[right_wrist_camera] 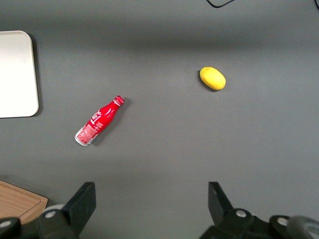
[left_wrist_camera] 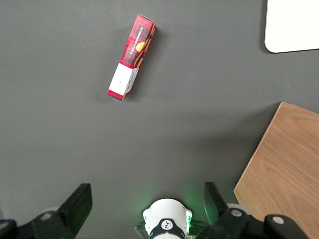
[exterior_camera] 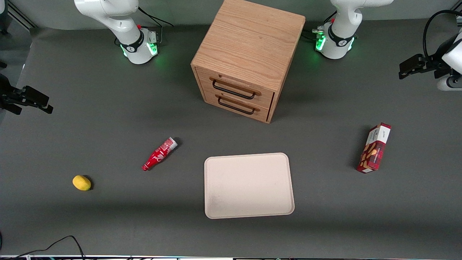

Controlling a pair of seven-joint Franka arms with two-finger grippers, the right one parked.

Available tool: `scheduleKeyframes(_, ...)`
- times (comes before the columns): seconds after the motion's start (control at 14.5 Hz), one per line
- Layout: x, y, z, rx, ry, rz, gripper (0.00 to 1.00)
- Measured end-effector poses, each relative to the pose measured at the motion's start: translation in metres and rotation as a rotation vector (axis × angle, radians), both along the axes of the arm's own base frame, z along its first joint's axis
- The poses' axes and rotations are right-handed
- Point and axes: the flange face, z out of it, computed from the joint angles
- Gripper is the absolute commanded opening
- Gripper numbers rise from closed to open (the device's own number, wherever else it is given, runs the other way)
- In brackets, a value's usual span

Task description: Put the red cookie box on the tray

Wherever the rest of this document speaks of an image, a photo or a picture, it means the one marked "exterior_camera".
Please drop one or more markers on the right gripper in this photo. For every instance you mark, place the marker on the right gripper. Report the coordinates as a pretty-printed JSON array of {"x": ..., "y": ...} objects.
[{"x": 7, "y": 96}]

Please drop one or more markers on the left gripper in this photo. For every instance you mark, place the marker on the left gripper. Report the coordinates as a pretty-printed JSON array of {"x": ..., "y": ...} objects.
[{"x": 432, "y": 65}]

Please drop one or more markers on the red cookie box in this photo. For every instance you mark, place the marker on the red cookie box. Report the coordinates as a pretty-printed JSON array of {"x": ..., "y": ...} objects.
[{"x": 373, "y": 151}]

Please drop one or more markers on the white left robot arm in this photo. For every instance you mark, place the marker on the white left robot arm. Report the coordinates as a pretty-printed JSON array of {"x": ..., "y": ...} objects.
[{"x": 341, "y": 25}]

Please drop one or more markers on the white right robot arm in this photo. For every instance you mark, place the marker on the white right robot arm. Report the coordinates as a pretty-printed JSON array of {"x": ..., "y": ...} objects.
[{"x": 122, "y": 21}]

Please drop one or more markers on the beige rectangular tray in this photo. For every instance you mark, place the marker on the beige rectangular tray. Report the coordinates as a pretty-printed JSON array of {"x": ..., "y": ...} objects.
[{"x": 249, "y": 186}]

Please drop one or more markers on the yellow lemon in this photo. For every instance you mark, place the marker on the yellow lemon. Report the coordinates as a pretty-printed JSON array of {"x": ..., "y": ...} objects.
[{"x": 81, "y": 182}]

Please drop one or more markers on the red cola bottle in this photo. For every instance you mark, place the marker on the red cola bottle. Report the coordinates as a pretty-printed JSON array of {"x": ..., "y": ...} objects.
[{"x": 158, "y": 154}]

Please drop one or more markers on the wooden drawer front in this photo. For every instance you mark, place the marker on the wooden drawer front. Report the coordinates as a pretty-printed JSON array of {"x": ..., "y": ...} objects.
[
  {"x": 265, "y": 96},
  {"x": 209, "y": 98}
]

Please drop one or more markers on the wooden drawer cabinet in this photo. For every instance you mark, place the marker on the wooden drawer cabinet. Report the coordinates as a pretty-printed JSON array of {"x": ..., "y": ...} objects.
[{"x": 249, "y": 39}]

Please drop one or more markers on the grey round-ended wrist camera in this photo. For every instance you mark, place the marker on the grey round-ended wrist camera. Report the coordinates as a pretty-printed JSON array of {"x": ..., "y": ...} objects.
[{"x": 451, "y": 84}]

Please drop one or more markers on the aluminium frame rail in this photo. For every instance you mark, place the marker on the aluminium frame rail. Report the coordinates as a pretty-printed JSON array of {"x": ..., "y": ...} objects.
[{"x": 21, "y": 16}]

